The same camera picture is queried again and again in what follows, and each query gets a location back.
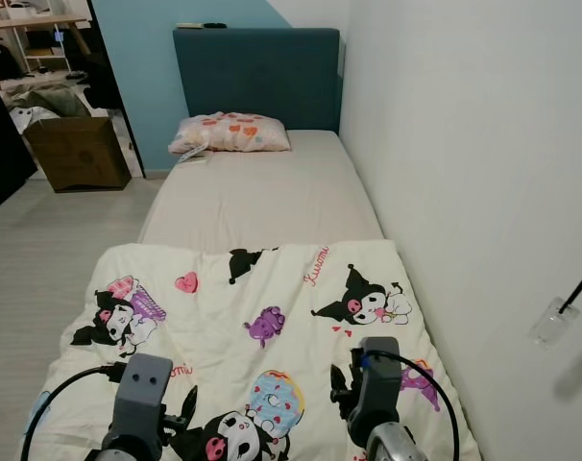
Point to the black door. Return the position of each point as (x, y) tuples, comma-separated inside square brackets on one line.
[(5, 154)]

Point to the grey green fabric bag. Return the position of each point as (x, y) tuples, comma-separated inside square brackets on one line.
[(53, 99)]

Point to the black door frame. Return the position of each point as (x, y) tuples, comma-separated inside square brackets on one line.
[(116, 86)]

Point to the white cartoon print blanket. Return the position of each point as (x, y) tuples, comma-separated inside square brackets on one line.
[(262, 336)]

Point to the beige mattress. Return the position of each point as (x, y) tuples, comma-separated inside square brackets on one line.
[(267, 197)]

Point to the black remote control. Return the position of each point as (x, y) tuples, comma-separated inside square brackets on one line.
[(214, 25)]

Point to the light wooden table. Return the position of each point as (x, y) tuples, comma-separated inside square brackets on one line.
[(36, 21)]

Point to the white plastic bag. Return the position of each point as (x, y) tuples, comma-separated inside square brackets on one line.
[(32, 118)]

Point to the pink pillow with orange dots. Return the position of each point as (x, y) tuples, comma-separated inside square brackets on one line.
[(230, 133)]

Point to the wide white remote control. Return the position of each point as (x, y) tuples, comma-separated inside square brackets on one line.
[(189, 26)]

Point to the teal upholstered bed frame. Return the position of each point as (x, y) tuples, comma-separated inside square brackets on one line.
[(257, 79)]

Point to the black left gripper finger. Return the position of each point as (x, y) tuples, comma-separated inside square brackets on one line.
[(188, 408)]

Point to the white window blind wand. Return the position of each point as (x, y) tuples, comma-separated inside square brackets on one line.
[(560, 312)]

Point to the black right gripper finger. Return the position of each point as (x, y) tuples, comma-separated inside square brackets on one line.
[(339, 377)]

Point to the white metal shelf rack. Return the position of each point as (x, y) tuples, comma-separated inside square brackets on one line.
[(32, 43)]

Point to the brown cardboard box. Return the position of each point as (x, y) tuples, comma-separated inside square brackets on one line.
[(80, 154)]

